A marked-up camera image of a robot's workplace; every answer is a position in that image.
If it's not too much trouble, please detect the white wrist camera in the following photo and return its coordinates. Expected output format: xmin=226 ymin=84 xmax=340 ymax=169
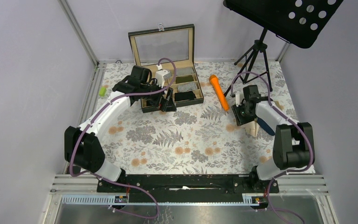
xmin=155 ymin=69 xmax=172 ymax=86
xmin=235 ymin=91 xmax=244 ymax=106

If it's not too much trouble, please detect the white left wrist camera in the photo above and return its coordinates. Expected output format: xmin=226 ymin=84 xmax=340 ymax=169
xmin=155 ymin=69 xmax=172 ymax=86

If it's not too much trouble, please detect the black music stand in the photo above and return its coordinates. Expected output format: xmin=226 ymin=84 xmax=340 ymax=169
xmin=222 ymin=0 xmax=344 ymax=93

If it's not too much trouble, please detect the navy blue underwear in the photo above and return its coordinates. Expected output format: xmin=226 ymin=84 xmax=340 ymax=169
xmin=257 ymin=118 xmax=275 ymax=136

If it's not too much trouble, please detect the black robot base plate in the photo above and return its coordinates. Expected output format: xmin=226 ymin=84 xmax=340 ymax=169
xmin=96 ymin=174 xmax=279 ymax=203

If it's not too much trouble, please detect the olive rolled underwear in box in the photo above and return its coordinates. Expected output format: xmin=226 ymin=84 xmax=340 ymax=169
xmin=175 ymin=75 xmax=194 ymax=84

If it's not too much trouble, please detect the striped rolled underwear in box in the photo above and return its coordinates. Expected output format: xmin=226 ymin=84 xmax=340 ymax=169
xmin=177 ymin=82 xmax=198 ymax=92

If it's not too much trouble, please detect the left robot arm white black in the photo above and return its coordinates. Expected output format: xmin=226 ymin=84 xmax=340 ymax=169
xmin=64 ymin=64 xmax=177 ymax=192

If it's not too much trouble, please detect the grey rolled underwear in box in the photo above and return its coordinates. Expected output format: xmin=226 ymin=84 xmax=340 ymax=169
xmin=176 ymin=67 xmax=194 ymax=76

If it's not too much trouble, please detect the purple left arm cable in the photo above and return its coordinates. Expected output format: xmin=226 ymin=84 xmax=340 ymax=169
xmin=69 ymin=57 xmax=178 ymax=219

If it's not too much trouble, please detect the wooden organizer box glass lid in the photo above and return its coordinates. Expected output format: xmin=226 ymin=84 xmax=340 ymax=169
xmin=128 ymin=24 xmax=204 ymax=107

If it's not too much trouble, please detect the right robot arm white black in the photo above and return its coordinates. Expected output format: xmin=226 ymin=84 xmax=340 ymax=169
xmin=232 ymin=85 xmax=315 ymax=192

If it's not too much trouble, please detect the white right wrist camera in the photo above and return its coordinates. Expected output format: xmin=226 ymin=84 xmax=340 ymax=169
xmin=235 ymin=91 xmax=244 ymax=106

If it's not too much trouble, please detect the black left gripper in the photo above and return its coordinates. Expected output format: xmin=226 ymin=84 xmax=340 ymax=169
xmin=140 ymin=78 xmax=176 ymax=112

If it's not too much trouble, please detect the olive khaki underwear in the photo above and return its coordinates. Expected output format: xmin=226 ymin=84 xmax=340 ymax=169
xmin=274 ymin=101 xmax=284 ymax=111

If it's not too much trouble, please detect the green block at left edge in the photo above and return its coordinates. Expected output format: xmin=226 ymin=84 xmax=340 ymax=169
xmin=98 ymin=86 xmax=107 ymax=97

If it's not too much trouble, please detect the floral table cloth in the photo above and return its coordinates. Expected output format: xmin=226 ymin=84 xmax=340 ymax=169
xmin=80 ymin=61 xmax=316 ymax=175

